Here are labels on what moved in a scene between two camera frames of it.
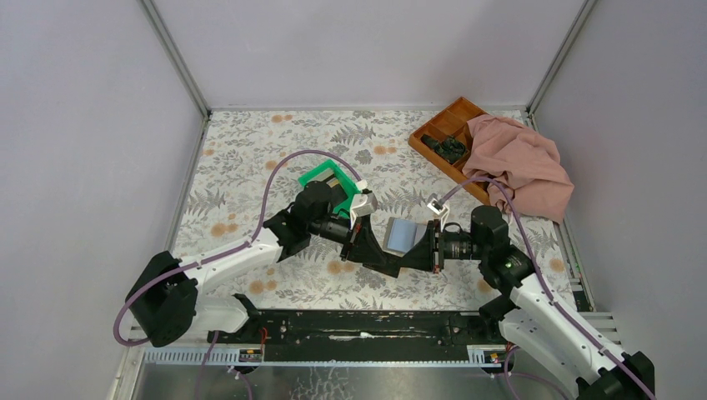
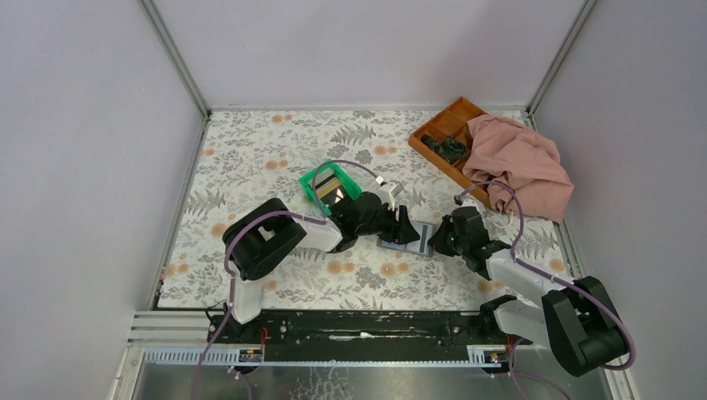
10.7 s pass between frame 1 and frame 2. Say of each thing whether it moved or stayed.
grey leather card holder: moved
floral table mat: stayed
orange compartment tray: stayed
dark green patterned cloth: stayed
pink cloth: stayed
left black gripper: moved
